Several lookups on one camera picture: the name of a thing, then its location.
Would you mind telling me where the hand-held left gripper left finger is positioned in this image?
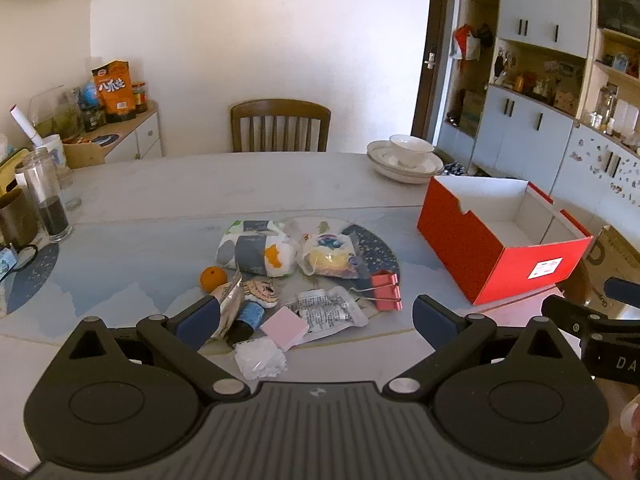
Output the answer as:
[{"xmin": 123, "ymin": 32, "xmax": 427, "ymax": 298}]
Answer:
[{"xmin": 49, "ymin": 295, "xmax": 251, "ymax": 403}]

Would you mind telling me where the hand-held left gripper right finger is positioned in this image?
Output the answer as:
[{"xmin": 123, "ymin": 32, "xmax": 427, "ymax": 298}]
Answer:
[{"xmin": 381, "ymin": 294, "xmax": 594, "ymax": 404}]

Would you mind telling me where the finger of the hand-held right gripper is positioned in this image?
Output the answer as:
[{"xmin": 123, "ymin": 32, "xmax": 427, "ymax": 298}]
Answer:
[
  {"xmin": 603, "ymin": 277, "xmax": 640, "ymax": 307},
  {"xmin": 541, "ymin": 294, "xmax": 608, "ymax": 347}
]

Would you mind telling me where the brown paper snack bag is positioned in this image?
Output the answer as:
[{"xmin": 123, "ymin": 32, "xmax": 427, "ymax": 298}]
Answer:
[{"xmin": 207, "ymin": 271, "xmax": 246, "ymax": 339}]

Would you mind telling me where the orange tangerine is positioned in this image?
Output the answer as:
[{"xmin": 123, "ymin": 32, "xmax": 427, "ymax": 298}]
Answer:
[{"xmin": 200, "ymin": 266, "xmax": 228, "ymax": 292}]

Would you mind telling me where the blue and black cylinder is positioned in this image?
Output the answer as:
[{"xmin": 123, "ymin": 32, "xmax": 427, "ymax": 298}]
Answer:
[{"xmin": 226, "ymin": 300, "xmax": 265, "ymax": 347}]

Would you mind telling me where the pink binder clip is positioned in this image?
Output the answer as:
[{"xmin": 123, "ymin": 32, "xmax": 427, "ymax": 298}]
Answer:
[{"xmin": 349, "ymin": 270, "xmax": 402, "ymax": 312}]

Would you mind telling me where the cartoon face plush charm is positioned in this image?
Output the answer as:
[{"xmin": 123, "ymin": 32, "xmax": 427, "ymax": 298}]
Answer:
[{"xmin": 242, "ymin": 280, "xmax": 281, "ymax": 308}]

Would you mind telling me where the clear plastic wrap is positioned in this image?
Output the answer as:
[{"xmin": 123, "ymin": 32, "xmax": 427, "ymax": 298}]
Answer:
[{"xmin": 234, "ymin": 337, "xmax": 288, "ymax": 381}]

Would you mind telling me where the red cardboard box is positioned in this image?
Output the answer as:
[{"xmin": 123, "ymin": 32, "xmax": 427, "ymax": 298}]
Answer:
[{"xmin": 417, "ymin": 176, "xmax": 596, "ymax": 307}]

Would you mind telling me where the pink sticky note pad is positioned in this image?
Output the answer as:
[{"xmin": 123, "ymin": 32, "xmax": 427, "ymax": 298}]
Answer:
[{"xmin": 259, "ymin": 306, "xmax": 311, "ymax": 352}]

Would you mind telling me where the white patterned plastic bag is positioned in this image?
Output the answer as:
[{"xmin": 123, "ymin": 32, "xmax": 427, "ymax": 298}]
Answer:
[{"xmin": 216, "ymin": 219, "xmax": 301, "ymax": 278}]

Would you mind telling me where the clear printed sachet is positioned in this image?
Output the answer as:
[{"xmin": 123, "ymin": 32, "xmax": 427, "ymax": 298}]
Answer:
[{"xmin": 284, "ymin": 286, "xmax": 370, "ymax": 346}]

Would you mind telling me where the blueberry bread packet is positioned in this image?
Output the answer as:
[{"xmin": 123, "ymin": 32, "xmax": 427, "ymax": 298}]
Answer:
[{"xmin": 296, "ymin": 231, "xmax": 372, "ymax": 280}]

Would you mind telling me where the person's right hand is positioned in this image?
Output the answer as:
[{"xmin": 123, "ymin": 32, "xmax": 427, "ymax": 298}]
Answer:
[{"xmin": 620, "ymin": 394, "xmax": 640, "ymax": 438}]

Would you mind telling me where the brown cardboard carton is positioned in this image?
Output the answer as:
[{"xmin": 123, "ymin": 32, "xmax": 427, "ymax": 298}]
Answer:
[{"xmin": 584, "ymin": 225, "xmax": 640, "ymax": 322}]

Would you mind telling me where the stack of white plates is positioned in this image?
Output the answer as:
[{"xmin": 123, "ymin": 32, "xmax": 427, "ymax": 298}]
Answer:
[{"xmin": 366, "ymin": 140, "xmax": 445, "ymax": 185}]

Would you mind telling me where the white porcelain bowl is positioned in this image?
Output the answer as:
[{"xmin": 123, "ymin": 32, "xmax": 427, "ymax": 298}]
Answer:
[{"xmin": 389, "ymin": 134, "xmax": 436, "ymax": 169}]

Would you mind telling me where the small drinking glass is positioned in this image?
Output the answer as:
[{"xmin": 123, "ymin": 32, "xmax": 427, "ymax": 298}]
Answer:
[{"xmin": 55, "ymin": 165, "xmax": 83, "ymax": 212}]

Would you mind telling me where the tall glass jar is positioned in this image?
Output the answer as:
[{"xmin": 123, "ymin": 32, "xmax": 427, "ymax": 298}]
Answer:
[{"xmin": 22, "ymin": 150, "xmax": 73, "ymax": 244}]

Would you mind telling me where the white sideboard cabinet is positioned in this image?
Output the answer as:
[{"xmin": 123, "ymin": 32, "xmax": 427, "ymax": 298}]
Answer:
[{"xmin": 62, "ymin": 102, "xmax": 165, "ymax": 169}]

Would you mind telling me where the dark brown mug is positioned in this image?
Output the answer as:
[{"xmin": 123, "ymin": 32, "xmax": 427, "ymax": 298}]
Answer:
[{"xmin": 0, "ymin": 187, "xmax": 40, "ymax": 252}]

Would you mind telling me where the brown wooden chair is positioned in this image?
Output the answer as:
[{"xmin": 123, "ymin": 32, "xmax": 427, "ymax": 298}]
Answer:
[{"xmin": 230, "ymin": 99, "xmax": 332, "ymax": 154}]

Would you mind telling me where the white printed mug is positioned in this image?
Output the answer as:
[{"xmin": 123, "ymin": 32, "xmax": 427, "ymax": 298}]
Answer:
[{"xmin": 32, "ymin": 134, "xmax": 69, "ymax": 169}]

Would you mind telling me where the orange snack bag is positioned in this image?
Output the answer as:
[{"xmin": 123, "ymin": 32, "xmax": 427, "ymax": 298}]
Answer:
[{"xmin": 91, "ymin": 60, "xmax": 137, "ymax": 124}]

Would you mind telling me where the clear glass dome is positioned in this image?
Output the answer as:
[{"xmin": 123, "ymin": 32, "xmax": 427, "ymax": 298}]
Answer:
[{"xmin": 27, "ymin": 85, "xmax": 84, "ymax": 142}]

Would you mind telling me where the white paper roll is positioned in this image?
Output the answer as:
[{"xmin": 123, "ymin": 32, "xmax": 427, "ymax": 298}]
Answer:
[{"xmin": 9, "ymin": 104, "xmax": 44, "ymax": 147}]

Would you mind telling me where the brown entrance door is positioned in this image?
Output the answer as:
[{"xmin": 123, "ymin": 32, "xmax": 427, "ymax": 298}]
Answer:
[{"xmin": 411, "ymin": 0, "xmax": 459, "ymax": 137}]

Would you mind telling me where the red hanging bag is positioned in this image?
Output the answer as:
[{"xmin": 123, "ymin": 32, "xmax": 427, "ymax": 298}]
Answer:
[{"xmin": 452, "ymin": 24, "xmax": 482, "ymax": 61}]

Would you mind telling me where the grey wall cabinet unit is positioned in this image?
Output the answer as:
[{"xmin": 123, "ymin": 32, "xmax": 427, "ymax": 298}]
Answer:
[{"xmin": 434, "ymin": 0, "xmax": 640, "ymax": 242}]

